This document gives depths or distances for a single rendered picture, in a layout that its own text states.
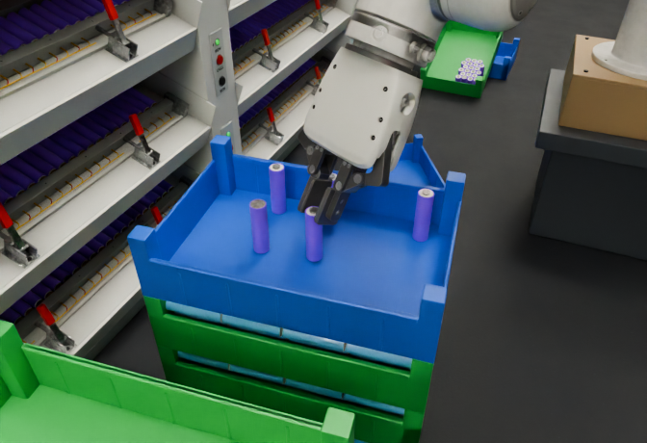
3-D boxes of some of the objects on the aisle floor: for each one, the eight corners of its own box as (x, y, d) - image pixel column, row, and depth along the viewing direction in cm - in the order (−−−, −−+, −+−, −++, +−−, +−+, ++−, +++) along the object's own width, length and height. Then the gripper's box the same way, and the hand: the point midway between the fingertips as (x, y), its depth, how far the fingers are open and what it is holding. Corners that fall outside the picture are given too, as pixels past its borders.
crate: (479, 98, 181) (482, 81, 174) (420, 87, 188) (419, 69, 181) (503, 37, 194) (505, 17, 188) (446, 28, 201) (446, 9, 195)
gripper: (306, 16, 56) (245, 183, 60) (431, 65, 47) (348, 257, 51) (351, 37, 62) (292, 187, 66) (471, 83, 52) (392, 254, 57)
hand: (323, 200), depth 58 cm, fingers closed, pressing on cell
